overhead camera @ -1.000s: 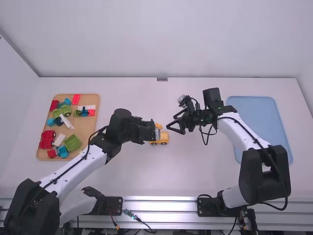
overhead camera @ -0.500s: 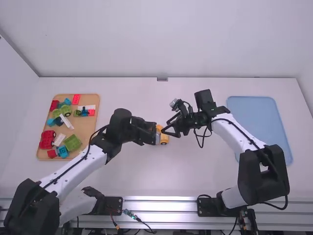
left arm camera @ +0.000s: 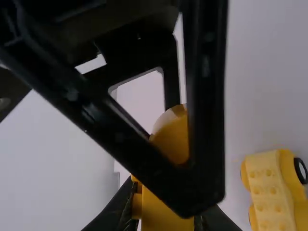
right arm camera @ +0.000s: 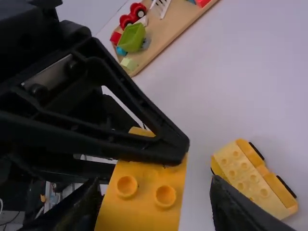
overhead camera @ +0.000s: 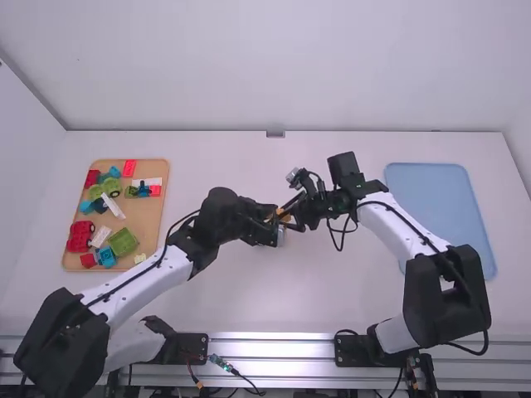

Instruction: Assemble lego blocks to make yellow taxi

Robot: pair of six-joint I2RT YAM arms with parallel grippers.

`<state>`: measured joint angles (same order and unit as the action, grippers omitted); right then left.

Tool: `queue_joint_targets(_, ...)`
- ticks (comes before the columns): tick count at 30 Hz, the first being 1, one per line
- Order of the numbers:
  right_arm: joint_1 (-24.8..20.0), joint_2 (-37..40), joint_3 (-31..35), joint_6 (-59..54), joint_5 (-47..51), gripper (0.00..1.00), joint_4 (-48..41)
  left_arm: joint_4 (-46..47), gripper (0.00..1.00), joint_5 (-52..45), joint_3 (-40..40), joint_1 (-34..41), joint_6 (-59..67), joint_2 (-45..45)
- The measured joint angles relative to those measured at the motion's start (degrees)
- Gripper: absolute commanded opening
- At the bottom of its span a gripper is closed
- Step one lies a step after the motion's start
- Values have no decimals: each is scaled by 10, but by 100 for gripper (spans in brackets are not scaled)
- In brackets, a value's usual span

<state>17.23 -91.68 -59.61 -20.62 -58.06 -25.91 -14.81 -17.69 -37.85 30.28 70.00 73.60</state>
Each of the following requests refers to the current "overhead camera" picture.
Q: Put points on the blue mat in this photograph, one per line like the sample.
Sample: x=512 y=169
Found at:
x=439 y=215

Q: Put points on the long white toy brick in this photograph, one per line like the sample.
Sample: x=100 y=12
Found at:
x=114 y=207

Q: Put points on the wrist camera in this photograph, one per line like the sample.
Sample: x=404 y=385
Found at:
x=281 y=237
x=293 y=174

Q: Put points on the green wheeled toy brick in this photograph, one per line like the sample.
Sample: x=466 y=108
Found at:
x=104 y=189

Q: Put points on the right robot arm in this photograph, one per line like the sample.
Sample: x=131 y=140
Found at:
x=444 y=290

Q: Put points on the red wheeled toy brick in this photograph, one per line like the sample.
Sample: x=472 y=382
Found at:
x=80 y=236

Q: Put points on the tan tray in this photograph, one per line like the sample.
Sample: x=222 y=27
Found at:
x=155 y=215

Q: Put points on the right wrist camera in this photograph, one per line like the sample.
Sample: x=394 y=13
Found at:
x=293 y=174

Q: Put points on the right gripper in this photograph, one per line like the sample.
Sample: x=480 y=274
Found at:
x=316 y=209

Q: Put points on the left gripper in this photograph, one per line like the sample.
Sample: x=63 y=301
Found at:
x=259 y=226

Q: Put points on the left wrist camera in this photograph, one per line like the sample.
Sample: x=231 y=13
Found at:
x=281 y=237

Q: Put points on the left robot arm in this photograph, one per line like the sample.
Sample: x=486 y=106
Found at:
x=137 y=278

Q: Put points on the pale yellow toy brick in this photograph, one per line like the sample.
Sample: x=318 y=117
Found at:
x=140 y=258

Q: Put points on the blue wheeled toy brick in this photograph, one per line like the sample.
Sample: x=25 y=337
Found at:
x=106 y=257

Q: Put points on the teal toy brick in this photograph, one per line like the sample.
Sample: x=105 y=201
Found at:
x=113 y=171

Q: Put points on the yellow toy car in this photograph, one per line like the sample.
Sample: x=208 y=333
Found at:
x=280 y=212

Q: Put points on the blue and black toy brick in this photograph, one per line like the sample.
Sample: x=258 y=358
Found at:
x=100 y=205

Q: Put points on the silver rails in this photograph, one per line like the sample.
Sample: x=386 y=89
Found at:
x=274 y=352

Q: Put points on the large green toy brick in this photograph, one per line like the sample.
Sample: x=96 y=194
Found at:
x=123 y=241

